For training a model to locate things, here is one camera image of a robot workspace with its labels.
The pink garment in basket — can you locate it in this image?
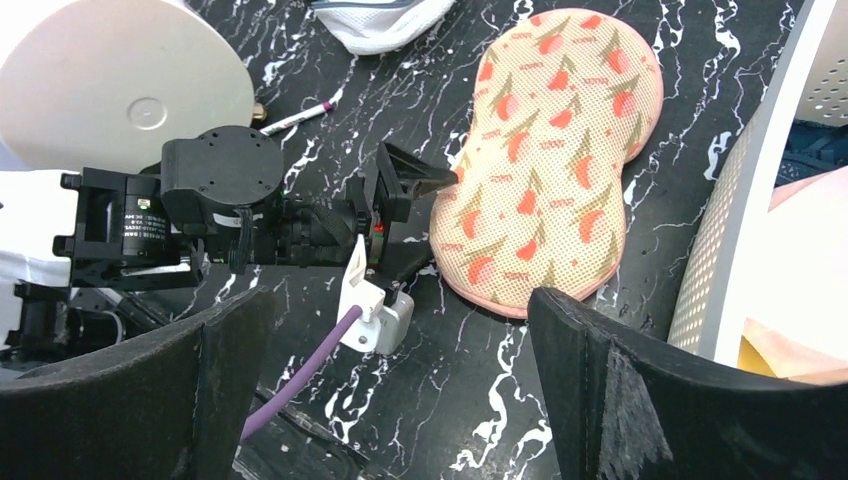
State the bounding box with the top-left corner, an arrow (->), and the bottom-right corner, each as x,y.
741,167 -> 847,385

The cream plastic laundry basket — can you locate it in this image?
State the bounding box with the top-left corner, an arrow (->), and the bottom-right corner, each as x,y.
668,1 -> 847,366

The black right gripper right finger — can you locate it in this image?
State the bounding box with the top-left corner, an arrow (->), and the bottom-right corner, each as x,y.
527,287 -> 847,479

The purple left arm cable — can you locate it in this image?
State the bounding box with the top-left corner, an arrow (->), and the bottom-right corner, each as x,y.
239,304 -> 364,443

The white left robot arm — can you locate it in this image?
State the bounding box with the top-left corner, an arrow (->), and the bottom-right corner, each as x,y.
1,126 -> 459,361

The dark blue garment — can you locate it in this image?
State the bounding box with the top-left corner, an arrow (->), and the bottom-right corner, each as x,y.
774,120 -> 847,187

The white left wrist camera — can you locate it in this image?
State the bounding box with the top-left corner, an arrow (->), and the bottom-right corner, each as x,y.
337,234 -> 414,355

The cream cylindrical bin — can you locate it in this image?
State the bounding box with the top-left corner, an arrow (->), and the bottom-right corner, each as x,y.
1,0 -> 255,173

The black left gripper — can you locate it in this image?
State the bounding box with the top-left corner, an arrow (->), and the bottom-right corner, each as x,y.
271,142 -> 459,282

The purple capped marker pen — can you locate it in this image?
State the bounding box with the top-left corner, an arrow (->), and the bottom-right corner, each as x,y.
259,101 -> 336,136

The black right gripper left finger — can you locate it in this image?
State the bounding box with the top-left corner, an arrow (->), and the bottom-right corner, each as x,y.
1,288 -> 277,479

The white round mesh laundry bag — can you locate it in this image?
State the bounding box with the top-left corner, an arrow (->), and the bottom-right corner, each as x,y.
311,0 -> 455,56

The peach patterned mesh laundry bag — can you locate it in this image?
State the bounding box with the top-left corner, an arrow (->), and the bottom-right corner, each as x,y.
429,8 -> 663,319

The yellow garment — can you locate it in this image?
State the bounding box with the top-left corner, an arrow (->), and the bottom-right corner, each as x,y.
737,336 -> 777,378

